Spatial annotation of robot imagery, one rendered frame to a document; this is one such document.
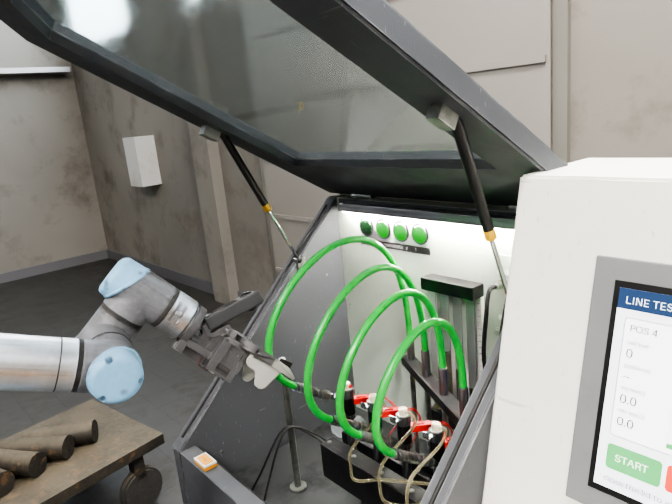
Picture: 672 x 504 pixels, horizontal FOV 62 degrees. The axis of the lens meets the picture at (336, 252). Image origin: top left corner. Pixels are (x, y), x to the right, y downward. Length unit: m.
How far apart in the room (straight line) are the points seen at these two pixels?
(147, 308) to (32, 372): 0.21
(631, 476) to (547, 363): 0.18
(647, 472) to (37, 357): 0.81
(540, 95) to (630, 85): 0.38
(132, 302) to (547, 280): 0.65
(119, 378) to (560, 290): 0.64
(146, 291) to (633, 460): 0.75
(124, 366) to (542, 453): 0.62
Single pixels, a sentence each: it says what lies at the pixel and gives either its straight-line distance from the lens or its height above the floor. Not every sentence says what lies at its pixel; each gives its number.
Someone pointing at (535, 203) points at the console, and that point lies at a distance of 0.90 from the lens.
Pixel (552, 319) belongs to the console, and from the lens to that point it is 0.89.
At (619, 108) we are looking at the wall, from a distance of 2.79.
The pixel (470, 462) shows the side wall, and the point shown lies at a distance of 0.97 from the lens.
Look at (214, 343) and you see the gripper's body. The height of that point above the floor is 1.30.
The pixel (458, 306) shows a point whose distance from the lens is 1.26.
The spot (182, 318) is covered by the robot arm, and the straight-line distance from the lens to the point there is 0.98.
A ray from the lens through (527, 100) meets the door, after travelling 2.92.
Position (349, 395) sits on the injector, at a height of 1.10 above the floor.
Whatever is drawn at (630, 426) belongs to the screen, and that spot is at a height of 1.24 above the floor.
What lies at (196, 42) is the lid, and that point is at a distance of 0.93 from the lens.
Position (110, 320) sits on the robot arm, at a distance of 0.98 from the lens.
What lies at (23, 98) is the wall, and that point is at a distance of 8.11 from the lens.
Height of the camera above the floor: 1.67
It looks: 14 degrees down
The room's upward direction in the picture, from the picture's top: 6 degrees counter-clockwise
